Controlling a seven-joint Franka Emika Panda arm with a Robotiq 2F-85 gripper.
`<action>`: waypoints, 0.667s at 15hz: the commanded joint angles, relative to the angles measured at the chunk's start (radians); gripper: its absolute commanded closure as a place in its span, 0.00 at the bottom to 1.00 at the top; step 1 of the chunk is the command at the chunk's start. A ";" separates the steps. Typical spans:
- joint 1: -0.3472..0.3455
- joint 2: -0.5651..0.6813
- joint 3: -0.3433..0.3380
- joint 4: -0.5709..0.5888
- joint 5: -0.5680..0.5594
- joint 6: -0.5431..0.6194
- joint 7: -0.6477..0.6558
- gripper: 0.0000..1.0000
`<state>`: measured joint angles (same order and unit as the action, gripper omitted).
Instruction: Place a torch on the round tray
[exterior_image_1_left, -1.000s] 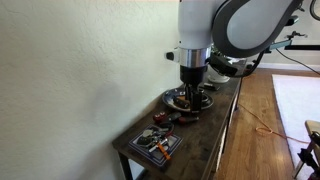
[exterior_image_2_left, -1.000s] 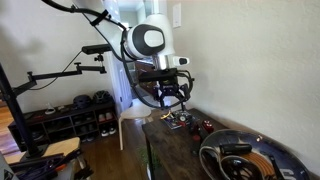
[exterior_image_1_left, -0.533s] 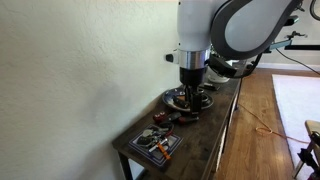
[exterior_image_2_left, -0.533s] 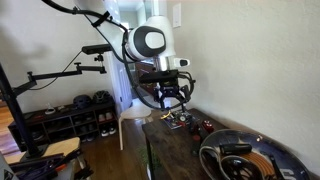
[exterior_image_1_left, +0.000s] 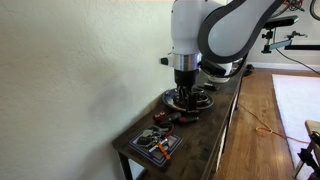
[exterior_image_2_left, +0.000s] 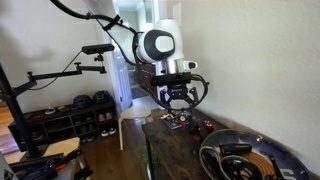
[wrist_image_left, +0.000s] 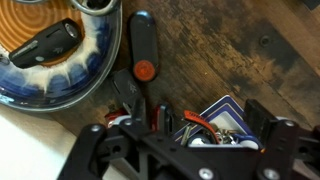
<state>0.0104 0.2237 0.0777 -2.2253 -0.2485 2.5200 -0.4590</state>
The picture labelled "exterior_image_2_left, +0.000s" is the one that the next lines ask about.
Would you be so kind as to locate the white round stool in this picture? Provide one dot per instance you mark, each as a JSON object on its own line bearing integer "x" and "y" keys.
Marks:
{"x": 135, "y": 112}

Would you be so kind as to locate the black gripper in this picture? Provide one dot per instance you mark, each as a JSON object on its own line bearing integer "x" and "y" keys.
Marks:
{"x": 177, "y": 93}

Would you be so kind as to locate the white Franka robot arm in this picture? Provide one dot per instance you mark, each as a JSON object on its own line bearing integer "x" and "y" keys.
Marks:
{"x": 160, "y": 43}

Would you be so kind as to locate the black stand pole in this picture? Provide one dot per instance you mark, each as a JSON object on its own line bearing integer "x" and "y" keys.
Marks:
{"x": 15, "y": 110}

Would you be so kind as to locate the black stick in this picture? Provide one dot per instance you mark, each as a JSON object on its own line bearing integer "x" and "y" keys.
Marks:
{"x": 275, "y": 166}

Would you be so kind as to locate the black stereo camera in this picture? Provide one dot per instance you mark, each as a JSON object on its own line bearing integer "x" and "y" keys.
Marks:
{"x": 98, "y": 49}

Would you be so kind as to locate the light wooden board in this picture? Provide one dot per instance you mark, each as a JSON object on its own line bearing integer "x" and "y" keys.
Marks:
{"x": 63, "y": 146}

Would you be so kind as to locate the dark wooden shoe rack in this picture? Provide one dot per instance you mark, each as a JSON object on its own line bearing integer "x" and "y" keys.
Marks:
{"x": 66, "y": 115}

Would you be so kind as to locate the square blue white tray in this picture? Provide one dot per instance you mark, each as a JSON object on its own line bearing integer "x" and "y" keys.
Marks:
{"x": 173, "y": 125}

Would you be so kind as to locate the white panel door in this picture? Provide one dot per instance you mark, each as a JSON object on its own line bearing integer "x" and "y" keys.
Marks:
{"x": 121, "y": 83}

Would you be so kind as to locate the dark blue helmet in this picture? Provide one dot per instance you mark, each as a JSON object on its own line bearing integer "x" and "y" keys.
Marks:
{"x": 82, "y": 101}

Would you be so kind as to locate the red and black torch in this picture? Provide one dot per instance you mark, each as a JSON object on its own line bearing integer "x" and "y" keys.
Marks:
{"x": 195, "y": 146}

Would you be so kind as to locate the black rectangular device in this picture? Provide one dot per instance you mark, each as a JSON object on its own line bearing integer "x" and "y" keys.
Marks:
{"x": 235, "y": 149}

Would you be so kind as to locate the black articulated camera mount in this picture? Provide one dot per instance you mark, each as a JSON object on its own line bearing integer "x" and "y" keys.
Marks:
{"x": 60, "y": 74}

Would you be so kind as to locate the round blue metal tray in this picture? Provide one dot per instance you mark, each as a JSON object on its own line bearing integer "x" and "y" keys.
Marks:
{"x": 266, "y": 140}

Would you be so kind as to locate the small white object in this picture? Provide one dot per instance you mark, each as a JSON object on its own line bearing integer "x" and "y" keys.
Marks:
{"x": 50, "y": 110}

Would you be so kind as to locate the black clamp tools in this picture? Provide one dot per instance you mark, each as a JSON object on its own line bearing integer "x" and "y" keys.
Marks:
{"x": 46, "y": 165}

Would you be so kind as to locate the red small box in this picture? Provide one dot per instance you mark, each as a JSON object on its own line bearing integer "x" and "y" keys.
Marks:
{"x": 208, "y": 126}

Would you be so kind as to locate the dark brown wooden console table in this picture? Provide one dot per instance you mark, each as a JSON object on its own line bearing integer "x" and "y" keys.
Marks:
{"x": 173, "y": 150}

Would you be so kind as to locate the black helmet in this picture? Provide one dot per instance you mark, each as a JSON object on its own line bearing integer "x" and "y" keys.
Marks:
{"x": 102, "y": 96}

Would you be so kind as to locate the dark wooden cabinet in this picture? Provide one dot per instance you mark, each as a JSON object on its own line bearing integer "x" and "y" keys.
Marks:
{"x": 146, "y": 76}

